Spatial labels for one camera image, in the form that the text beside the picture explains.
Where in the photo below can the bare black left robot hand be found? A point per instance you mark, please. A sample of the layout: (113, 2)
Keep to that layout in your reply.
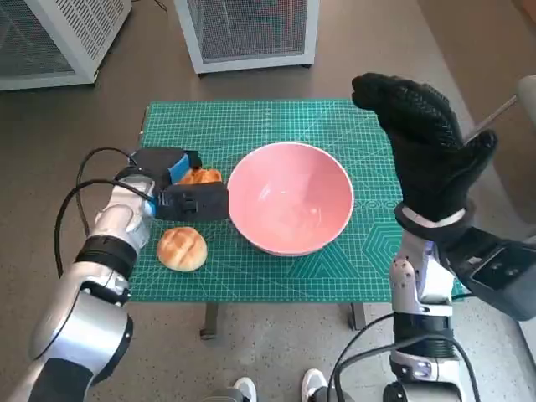
(155, 163)

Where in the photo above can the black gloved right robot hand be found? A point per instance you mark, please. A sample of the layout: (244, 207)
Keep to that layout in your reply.
(427, 151)

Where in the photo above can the oblong braided toy bread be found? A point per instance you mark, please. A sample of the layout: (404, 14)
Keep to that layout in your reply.
(201, 176)

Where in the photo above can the round toy bread bun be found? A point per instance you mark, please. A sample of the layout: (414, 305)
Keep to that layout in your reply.
(182, 249)

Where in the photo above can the pink bowl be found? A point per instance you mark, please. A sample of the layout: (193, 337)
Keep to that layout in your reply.
(289, 197)

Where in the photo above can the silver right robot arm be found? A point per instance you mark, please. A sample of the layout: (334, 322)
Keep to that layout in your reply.
(423, 301)

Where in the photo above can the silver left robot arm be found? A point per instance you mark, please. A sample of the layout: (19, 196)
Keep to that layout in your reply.
(79, 310)

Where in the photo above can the green cutting mat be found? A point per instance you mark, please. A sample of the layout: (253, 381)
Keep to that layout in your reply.
(259, 121)

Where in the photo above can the white mesh cage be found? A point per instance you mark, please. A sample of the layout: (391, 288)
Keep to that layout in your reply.
(50, 37)
(251, 29)

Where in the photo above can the black table leg foot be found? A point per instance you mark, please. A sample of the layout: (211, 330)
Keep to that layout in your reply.
(357, 316)
(209, 322)

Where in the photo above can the white furniture panel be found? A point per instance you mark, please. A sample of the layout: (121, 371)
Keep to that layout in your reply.
(528, 339)

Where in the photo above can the grey robot waist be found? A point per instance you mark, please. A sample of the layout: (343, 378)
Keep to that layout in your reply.
(226, 395)

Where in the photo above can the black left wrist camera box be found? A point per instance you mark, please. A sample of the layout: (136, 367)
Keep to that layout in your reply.
(192, 203)

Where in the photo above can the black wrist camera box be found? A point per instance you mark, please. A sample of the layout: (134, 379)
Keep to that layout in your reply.
(192, 203)
(498, 272)

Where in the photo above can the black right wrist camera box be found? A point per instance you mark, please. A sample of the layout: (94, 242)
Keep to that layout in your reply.
(498, 272)

